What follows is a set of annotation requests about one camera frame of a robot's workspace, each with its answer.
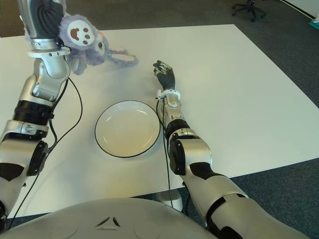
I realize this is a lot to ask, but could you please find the silver table base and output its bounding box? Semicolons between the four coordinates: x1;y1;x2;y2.
149;188;190;215

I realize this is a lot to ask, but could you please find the black office chair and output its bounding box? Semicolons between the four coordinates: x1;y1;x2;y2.
231;0;267;22

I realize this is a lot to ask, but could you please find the silver robot torso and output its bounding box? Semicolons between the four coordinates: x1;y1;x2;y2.
0;196;217;239

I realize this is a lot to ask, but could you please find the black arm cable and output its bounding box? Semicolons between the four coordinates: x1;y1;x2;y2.
6;77;83;230
156;98;174;207

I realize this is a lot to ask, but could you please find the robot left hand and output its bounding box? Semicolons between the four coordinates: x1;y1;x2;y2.
16;0;66;40

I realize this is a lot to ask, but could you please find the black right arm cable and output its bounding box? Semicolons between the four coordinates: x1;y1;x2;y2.
156;98;174;207

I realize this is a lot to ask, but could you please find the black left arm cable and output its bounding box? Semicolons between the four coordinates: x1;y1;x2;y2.
6;77;83;230

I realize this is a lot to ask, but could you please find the purple plush bunny doll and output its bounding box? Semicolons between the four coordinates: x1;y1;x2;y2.
23;4;139;76

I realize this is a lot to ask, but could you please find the white plate black rim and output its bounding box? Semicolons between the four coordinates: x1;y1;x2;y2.
94;100;161;158

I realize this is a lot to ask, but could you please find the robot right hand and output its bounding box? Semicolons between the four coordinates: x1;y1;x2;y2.
152;59;176;91

